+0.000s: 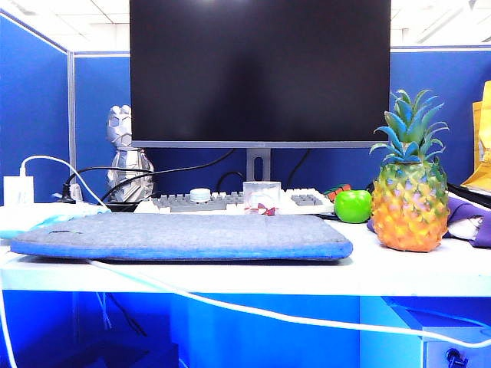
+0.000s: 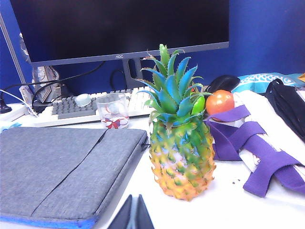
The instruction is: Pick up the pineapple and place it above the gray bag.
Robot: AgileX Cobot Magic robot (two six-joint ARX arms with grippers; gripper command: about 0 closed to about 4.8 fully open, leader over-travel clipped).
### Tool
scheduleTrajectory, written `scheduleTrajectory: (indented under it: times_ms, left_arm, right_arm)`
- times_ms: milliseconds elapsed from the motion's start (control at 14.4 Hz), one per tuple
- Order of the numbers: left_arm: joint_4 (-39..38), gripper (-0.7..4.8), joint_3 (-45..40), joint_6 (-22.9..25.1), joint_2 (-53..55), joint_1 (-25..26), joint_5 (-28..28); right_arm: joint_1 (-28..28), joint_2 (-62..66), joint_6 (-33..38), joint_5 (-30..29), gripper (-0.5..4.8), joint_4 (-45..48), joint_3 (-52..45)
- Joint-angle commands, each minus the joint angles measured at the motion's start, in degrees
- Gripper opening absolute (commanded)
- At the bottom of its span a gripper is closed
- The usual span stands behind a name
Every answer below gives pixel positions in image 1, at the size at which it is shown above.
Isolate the plastic pineapple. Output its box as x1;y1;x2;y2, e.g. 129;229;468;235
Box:
369;88;451;254

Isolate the yellow paper bag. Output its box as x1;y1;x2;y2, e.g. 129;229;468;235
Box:
460;80;491;189

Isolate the gray monitor stand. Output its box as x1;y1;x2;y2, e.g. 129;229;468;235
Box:
245;147;272;182

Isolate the white and gray keyboard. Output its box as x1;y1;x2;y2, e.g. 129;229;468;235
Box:
133;186;335;215

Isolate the rubik's cube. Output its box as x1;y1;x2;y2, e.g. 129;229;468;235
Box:
322;183;354;201

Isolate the green apple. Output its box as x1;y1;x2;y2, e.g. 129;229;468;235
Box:
333;189;374;225

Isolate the black computer monitor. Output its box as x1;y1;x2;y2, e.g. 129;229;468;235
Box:
129;0;391;150

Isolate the silver faceted figurine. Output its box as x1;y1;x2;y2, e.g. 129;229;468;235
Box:
106;104;156;203

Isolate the white power strip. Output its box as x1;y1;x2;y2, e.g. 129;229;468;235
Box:
0;200;113;218

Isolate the purple cloth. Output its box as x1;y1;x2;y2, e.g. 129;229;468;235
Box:
365;190;491;248

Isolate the white charger adapter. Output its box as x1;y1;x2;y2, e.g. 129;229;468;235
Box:
3;175;35;206

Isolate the white drawer cabinet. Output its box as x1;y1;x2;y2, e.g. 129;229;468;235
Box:
383;296;491;368

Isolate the black monitor cable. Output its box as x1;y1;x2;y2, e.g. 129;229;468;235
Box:
105;148;236;212

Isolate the long white cable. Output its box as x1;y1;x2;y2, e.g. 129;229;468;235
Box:
85;258;491;350

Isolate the black plug with cable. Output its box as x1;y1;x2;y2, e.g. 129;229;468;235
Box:
61;165;155;202

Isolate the gray partition post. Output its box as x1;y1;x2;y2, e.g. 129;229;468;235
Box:
66;49;78;170

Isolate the white charger cable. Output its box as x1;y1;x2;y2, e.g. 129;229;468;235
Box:
20;154;113;212

